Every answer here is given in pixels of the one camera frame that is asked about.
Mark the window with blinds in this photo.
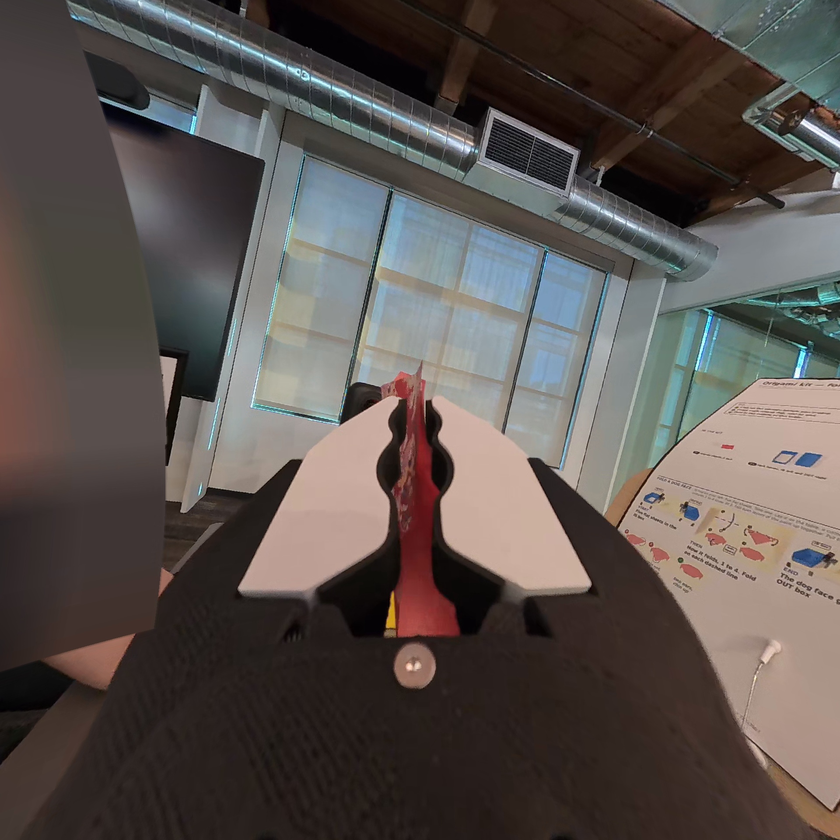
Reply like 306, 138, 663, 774
252, 154, 611, 470

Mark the wooden instruction board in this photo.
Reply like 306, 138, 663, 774
604, 377, 840, 811

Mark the rectangular metal air duct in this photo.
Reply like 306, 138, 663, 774
659, 0, 840, 99

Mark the silver spiral air duct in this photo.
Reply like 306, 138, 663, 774
66, 0, 719, 283
742, 82, 840, 173

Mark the black framed marker sign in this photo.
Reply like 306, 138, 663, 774
159, 348, 191, 467

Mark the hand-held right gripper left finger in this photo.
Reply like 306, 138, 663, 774
238, 395, 403, 601

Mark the red floral origami paper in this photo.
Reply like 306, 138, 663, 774
381, 361, 460, 639

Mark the black video bar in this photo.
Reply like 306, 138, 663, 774
85, 51, 152, 111

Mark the person's left forearm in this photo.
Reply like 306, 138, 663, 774
49, 564, 175, 690

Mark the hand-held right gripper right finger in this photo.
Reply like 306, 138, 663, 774
425, 395, 593, 601

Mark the white tethered pin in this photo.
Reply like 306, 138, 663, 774
738, 640, 783, 736

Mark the black ceiling pipe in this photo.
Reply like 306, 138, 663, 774
387, 0, 786, 211

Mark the white air vent grille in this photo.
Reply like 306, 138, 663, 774
462, 107, 581, 198

